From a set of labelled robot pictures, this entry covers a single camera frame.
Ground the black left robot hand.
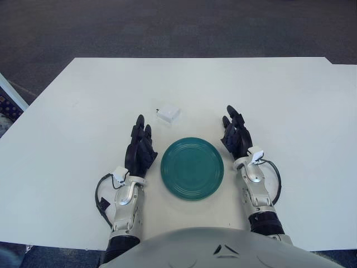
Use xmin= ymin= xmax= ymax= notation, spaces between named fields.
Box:
xmin=124 ymin=114 xmax=158 ymax=178

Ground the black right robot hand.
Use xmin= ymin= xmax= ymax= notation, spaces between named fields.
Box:
xmin=220 ymin=104 xmax=254 ymax=164

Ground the white cube charger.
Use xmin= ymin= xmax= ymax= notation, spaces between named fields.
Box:
xmin=155 ymin=104 xmax=181 ymax=126

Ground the teal round plate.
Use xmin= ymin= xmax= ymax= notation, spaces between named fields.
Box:
xmin=160 ymin=137 xmax=225 ymax=201

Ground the white right wrist connector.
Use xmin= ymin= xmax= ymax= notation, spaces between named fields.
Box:
xmin=248 ymin=146 xmax=265 ymax=163

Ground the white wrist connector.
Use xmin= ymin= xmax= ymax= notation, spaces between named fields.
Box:
xmin=113 ymin=166 xmax=128 ymax=186
xmin=248 ymin=146 xmax=265 ymax=163

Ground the white left wrist connector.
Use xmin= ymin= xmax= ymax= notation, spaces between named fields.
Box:
xmin=113 ymin=166 xmax=128 ymax=186

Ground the grey robot torso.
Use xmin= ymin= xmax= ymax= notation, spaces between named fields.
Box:
xmin=102 ymin=226 xmax=345 ymax=268

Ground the dark patterned mat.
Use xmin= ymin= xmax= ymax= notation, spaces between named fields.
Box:
xmin=0 ymin=83 xmax=21 ymax=137

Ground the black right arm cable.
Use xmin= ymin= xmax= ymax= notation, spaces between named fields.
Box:
xmin=258 ymin=159 xmax=282 ymax=208

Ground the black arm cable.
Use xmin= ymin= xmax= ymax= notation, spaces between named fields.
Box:
xmin=94 ymin=173 xmax=118 ymax=227
xmin=258 ymin=159 xmax=282 ymax=208

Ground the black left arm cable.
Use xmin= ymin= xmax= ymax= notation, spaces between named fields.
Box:
xmin=94 ymin=173 xmax=118 ymax=227

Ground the white frame board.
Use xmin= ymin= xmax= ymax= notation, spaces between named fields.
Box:
xmin=0 ymin=73 xmax=29 ymax=112

